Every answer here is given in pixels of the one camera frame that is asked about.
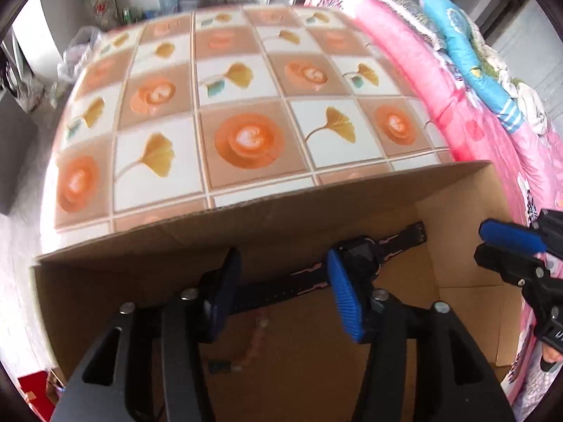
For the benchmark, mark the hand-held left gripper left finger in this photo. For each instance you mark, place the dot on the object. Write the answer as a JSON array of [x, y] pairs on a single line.
[[226, 290]]

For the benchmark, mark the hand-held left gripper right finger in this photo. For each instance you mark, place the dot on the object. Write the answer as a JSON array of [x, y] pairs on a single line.
[[345, 299]]

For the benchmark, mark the white floral pillow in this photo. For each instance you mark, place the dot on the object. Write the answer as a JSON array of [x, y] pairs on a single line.
[[528, 105]]

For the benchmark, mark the red box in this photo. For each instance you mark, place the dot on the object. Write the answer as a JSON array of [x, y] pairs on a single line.
[[35, 393]]

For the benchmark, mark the person's right hand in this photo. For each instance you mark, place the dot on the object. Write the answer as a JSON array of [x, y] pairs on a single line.
[[550, 357]]

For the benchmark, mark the green bottle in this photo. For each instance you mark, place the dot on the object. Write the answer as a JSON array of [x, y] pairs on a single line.
[[127, 15]]

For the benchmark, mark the pink floral blanket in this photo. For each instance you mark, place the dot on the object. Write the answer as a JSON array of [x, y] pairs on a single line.
[[462, 110]]

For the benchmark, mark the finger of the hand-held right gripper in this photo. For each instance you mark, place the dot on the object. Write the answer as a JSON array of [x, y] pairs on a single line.
[[510, 236], [506, 263]]

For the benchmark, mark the grey lace blanket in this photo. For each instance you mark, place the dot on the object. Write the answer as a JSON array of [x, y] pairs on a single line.
[[404, 4]]

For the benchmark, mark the clear plastic bag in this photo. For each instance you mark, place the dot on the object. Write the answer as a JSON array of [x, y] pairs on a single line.
[[81, 48]]

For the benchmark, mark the black purple smartwatch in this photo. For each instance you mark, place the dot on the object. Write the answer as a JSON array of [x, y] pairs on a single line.
[[286, 283]]

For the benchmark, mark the ginkgo print tablecloth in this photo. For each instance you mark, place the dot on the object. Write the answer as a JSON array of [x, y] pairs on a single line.
[[246, 96]]

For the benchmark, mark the brown cardboard box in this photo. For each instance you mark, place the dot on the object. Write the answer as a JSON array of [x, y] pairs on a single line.
[[462, 329]]

